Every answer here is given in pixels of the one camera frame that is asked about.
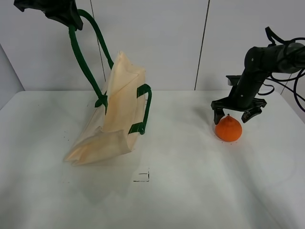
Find orange fruit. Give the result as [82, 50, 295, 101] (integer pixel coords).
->
[215, 114, 243, 142]

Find white linen bag green handles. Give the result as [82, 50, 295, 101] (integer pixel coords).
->
[64, 10, 152, 166]

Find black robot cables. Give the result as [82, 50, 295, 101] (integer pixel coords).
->
[263, 26, 305, 111]

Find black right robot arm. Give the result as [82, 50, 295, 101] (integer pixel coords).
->
[211, 42, 305, 124]

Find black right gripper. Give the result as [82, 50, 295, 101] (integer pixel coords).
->
[211, 96, 267, 125]

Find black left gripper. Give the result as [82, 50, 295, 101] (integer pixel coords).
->
[14, 0, 83, 30]

